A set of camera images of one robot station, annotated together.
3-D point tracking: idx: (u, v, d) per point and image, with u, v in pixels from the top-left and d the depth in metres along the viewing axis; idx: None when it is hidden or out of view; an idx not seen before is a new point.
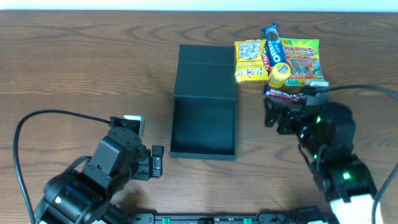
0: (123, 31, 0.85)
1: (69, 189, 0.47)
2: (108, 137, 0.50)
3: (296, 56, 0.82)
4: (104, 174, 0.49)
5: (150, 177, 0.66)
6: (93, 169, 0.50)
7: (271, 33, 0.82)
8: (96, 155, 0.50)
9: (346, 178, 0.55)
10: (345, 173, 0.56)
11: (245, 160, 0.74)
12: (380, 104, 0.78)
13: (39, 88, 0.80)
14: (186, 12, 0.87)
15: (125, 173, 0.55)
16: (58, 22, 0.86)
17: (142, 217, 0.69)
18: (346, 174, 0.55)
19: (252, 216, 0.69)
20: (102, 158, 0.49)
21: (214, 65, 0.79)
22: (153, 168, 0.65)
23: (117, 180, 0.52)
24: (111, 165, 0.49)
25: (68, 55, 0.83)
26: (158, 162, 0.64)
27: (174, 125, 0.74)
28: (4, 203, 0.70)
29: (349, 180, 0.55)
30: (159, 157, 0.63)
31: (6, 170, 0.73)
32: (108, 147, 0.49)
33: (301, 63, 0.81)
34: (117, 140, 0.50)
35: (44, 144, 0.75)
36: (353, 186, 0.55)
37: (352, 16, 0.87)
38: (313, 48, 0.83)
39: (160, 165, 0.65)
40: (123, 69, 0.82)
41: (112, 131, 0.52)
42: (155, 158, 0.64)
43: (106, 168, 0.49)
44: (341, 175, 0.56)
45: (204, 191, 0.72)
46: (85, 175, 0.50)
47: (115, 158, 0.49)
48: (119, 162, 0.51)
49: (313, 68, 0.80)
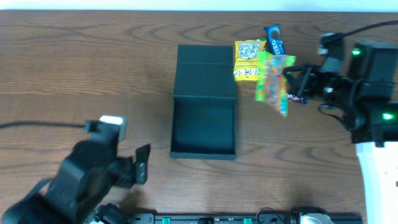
0: (123, 31, 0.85)
1: (29, 217, 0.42)
2: (72, 157, 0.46)
3: (270, 81, 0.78)
4: (70, 199, 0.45)
5: (134, 183, 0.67)
6: (58, 193, 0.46)
7: (275, 32, 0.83)
8: (60, 178, 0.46)
9: (384, 118, 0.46)
10: (386, 113, 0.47)
11: (246, 160, 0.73)
12: None
13: (38, 88, 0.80)
14: (186, 11, 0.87)
15: (97, 195, 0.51)
16: (57, 21, 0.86)
17: (142, 217, 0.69)
18: (387, 114, 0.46)
19: (252, 216, 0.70)
20: (68, 181, 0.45)
21: (213, 65, 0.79)
22: (137, 174, 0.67)
23: (87, 203, 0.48)
24: (77, 188, 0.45)
25: (68, 54, 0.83)
26: (143, 167, 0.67)
27: (174, 124, 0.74)
28: (5, 204, 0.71)
29: (390, 120, 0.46)
30: (143, 162, 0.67)
31: (5, 170, 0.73)
32: (71, 168, 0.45)
33: (275, 84, 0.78)
34: (82, 160, 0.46)
35: (43, 145, 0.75)
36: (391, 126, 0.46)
37: (352, 15, 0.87)
38: (268, 59, 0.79)
39: (143, 172, 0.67)
40: (123, 69, 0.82)
41: (76, 155, 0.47)
42: (140, 164, 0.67)
43: (71, 192, 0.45)
44: (381, 114, 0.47)
45: (204, 191, 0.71)
46: (49, 201, 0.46)
47: (81, 180, 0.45)
48: (87, 185, 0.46)
49: (275, 71, 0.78)
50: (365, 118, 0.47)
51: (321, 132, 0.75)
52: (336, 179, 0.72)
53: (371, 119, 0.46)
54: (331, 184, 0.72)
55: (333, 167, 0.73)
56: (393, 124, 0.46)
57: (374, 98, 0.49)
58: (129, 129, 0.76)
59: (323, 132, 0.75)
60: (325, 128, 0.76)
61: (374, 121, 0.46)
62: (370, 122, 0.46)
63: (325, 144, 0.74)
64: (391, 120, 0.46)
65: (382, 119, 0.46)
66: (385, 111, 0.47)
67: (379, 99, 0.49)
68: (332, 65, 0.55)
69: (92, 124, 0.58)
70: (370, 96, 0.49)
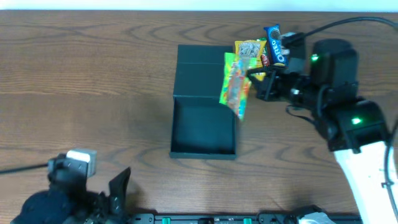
0: (123, 31, 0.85)
1: None
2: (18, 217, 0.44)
3: (232, 83, 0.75)
4: None
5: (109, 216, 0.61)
6: None
7: (275, 32, 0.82)
8: None
9: (354, 124, 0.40)
10: (354, 117, 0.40)
11: (246, 160, 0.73)
12: (381, 104, 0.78)
13: (38, 88, 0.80)
14: (185, 11, 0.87)
15: None
16: (57, 22, 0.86)
17: (142, 217, 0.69)
18: (356, 118, 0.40)
19: (252, 216, 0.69)
20: None
21: (214, 65, 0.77)
22: (112, 208, 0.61)
23: None
24: None
25: (68, 54, 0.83)
26: (117, 201, 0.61)
27: (175, 124, 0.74)
28: (4, 203, 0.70)
29: (360, 125, 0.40)
30: (118, 195, 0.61)
31: (5, 170, 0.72)
32: None
33: (236, 86, 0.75)
34: (30, 217, 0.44)
35: (43, 144, 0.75)
36: (365, 131, 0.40)
37: (352, 15, 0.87)
38: (234, 61, 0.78)
39: (119, 204, 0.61)
40: (123, 69, 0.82)
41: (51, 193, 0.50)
42: (114, 198, 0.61)
43: None
44: (351, 119, 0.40)
45: (204, 191, 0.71)
46: None
47: None
48: None
49: (240, 73, 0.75)
50: (336, 127, 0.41)
51: None
52: (336, 179, 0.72)
53: (342, 126, 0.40)
54: (332, 184, 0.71)
55: (333, 167, 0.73)
56: (365, 129, 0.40)
57: (339, 103, 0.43)
58: (129, 129, 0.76)
59: None
60: None
61: (345, 129, 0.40)
62: (342, 130, 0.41)
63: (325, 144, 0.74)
64: (361, 124, 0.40)
65: (352, 125, 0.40)
66: (353, 115, 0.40)
67: (345, 101, 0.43)
68: (293, 66, 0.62)
69: (58, 163, 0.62)
70: (336, 101, 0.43)
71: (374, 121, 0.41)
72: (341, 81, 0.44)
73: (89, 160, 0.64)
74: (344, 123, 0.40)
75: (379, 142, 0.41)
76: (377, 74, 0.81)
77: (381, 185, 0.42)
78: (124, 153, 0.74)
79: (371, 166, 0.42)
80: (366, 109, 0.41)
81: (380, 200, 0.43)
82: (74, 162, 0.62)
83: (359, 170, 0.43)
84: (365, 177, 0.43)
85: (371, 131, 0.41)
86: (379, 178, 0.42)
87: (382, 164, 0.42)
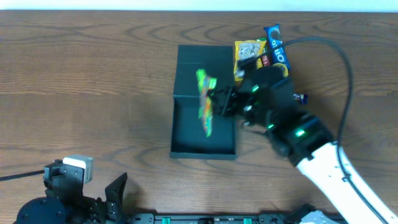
0: (123, 31, 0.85)
1: None
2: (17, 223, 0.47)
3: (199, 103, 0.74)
4: None
5: (106, 220, 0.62)
6: None
7: (275, 32, 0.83)
8: None
9: (300, 135, 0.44)
10: (298, 130, 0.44)
11: (245, 160, 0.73)
12: (380, 104, 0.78)
13: (38, 88, 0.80)
14: (185, 12, 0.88)
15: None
16: (58, 21, 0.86)
17: (142, 217, 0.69)
18: (300, 130, 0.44)
19: (252, 216, 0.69)
20: None
21: (214, 65, 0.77)
22: (109, 212, 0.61)
23: None
24: None
25: (68, 54, 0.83)
26: (114, 206, 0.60)
27: (174, 125, 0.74)
28: (4, 203, 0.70)
29: (305, 136, 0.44)
30: (114, 202, 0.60)
31: (5, 170, 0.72)
32: None
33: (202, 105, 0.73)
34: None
35: (43, 144, 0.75)
36: (310, 140, 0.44)
37: (352, 16, 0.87)
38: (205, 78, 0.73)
39: (115, 210, 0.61)
40: (123, 69, 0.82)
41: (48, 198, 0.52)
42: (111, 203, 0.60)
43: None
44: (295, 134, 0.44)
45: (204, 191, 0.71)
46: None
47: None
48: None
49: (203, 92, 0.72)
50: (286, 144, 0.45)
51: None
52: None
53: (291, 143, 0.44)
54: None
55: None
56: (311, 137, 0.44)
57: (285, 122, 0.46)
58: (129, 129, 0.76)
59: None
60: None
61: (293, 144, 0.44)
62: (292, 145, 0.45)
63: None
64: (305, 134, 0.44)
65: (298, 137, 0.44)
66: (297, 128, 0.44)
67: (291, 117, 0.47)
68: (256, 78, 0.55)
69: (55, 169, 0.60)
70: (282, 119, 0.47)
71: (317, 127, 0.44)
72: (284, 106, 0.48)
73: (86, 167, 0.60)
74: (293, 141, 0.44)
75: (326, 143, 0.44)
76: (376, 74, 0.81)
77: (342, 180, 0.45)
78: (124, 153, 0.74)
79: (328, 167, 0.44)
80: (309, 118, 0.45)
81: (349, 195, 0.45)
82: (71, 171, 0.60)
83: (318, 172, 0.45)
84: (327, 177, 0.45)
85: (318, 137, 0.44)
86: (337, 175, 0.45)
87: (336, 161, 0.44)
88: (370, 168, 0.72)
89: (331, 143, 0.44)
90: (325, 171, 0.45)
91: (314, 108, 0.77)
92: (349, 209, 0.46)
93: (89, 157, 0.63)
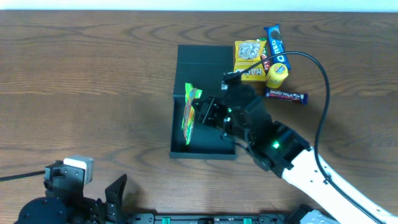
0: (123, 31, 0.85)
1: None
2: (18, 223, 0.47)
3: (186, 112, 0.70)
4: None
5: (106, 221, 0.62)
6: None
7: (275, 32, 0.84)
8: None
9: (275, 148, 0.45)
10: (274, 142, 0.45)
11: (245, 160, 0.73)
12: (380, 104, 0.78)
13: (38, 88, 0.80)
14: (185, 12, 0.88)
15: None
16: (57, 21, 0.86)
17: (142, 217, 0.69)
18: (275, 142, 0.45)
19: (252, 216, 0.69)
20: None
21: (214, 65, 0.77)
22: (109, 213, 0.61)
23: None
24: None
25: (68, 54, 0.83)
26: (113, 208, 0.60)
27: (175, 125, 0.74)
28: (4, 204, 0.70)
29: (281, 149, 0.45)
30: (114, 203, 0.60)
31: (5, 170, 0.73)
32: None
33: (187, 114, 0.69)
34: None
35: (43, 144, 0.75)
36: (285, 152, 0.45)
37: (352, 16, 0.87)
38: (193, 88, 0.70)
39: (115, 211, 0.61)
40: (123, 69, 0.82)
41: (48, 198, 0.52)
42: (111, 205, 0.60)
43: None
44: (271, 147, 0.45)
45: (204, 191, 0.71)
46: None
47: None
48: None
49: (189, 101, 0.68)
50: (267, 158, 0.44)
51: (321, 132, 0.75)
52: None
53: (268, 155, 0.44)
54: None
55: (333, 167, 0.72)
56: (285, 149, 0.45)
57: (262, 137, 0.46)
58: (128, 129, 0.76)
59: (323, 132, 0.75)
60: (324, 128, 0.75)
61: (272, 157, 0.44)
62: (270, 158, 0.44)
63: (325, 144, 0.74)
64: (280, 145, 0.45)
65: (274, 150, 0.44)
66: (272, 140, 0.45)
67: (268, 130, 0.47)
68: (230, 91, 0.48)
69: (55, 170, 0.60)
70: (260, 134, 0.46)
71: (292, 139, 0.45)
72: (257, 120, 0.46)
73: (86, 168, 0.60)
74: (271, 154, 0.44)
75: (302, 151, 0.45)
76: (376, 74, 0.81)
77: (324, 183, 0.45)
78: (124, 153, 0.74)
79: (308, 172, 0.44)
80: (285, 130, 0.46)
81: (336, 198, 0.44)
82: (71, 172, 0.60)
83: (300, 179, 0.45)
84: (309, 182, 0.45)
85: (292, 147, 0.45)
86: (319, 178, 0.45)
87: (316, 165, 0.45)
88: (370, 168, 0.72)
89: (308, 150, 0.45)
90: (306, 177, 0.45)
91: (314, 108, 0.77)
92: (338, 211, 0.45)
93: (89, 159, 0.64)
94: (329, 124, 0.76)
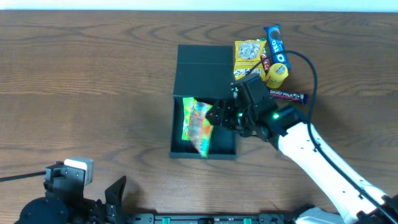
0: (123, 31, 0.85)
1: None
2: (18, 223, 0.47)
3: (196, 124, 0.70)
4: None
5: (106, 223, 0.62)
6: None
7: (275, 32, 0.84)
8: None
9: (275, 118, 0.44)
10: (274, 114, 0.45)
11: (245, 160, 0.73)
12: (380, 104, 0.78)
13: (38, 88, 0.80)
14: (186, 11, 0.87)
15: None
16: (57, 21, 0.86)
17: (142, 217, 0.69)
18: (275, 114, 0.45)
19: (252, 216, 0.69)
20: None
21: (214, 65, 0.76)
22: (108, 214, 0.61)
23: None
24: None
25: (68, 54, 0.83)
26: (113, 208, 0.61)
27: (175, 124, 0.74)
28: (4, 203, 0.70)
29: (280, 118, 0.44)
30: (114, 205, 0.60)
31: (5, 170, 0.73)
32: None
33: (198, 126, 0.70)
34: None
35: (43, 144, 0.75)
36: (285, 122, 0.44)
37: (352, 16, 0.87)
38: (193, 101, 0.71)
39: (114, 212, 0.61)
40: (123, 69, 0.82)
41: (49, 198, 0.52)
42: (111, 206, 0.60)
43: None
44: (270, 117, 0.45)
45: (204, 191, 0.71)
46: None
47: None
48: None
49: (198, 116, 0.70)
50: (266, 127, 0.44)
51: (321, 132, 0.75)
52: None
53: (268, 124, 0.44)
54: None
55: None
56: (286, 119, 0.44)
57: (262, 111, 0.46)
58: (128, 129, 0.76)
59: (323, 133, 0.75)
60: (324, 129, 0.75)
61: (270, 125, 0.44)
62: (269, 127, 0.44)
63: None
64: (280, 117, 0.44)
65: (273, 119, 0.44)
66: (273, 113, 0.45)
67: (269, 106, 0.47)
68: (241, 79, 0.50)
69: (54, 172, 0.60)
70: (262, 109, 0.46)
71: (293, 114, 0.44)
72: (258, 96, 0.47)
73: (86, 168, 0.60)
74: (270, 124, 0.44)
75: (300, 124, 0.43)
76: (376, 75, 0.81)
77: (313, 152, 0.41)
78: (124, 153, 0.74)
79: (298, 139, 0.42)
80: (286, 106, 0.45)
81: (325, 168, 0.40)
82: (71, 173, 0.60)
83: (290, 147, 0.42)
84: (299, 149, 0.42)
85: (291, 120, 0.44)
86: (310, 147, 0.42)
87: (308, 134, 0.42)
88: (370, 168, 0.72)
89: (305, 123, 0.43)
90: (296, 143, 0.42)
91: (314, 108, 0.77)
92: (328, 184, 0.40)
93: (91, 160, 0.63)
94: (329, 124, 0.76)
